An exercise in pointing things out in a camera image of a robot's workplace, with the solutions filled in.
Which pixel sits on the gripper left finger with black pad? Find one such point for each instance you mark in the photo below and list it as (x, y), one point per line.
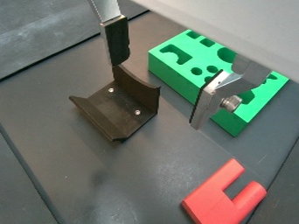
(113, 29)

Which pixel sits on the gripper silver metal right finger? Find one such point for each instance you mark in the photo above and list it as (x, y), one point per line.
(218, 94)

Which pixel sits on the red square-circle object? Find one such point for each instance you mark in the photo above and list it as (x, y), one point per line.
(210, 207)

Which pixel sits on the black curved fixture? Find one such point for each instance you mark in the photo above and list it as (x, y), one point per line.
(121, 106)

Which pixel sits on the green foam shape tray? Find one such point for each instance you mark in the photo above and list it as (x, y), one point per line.
(186, 60)

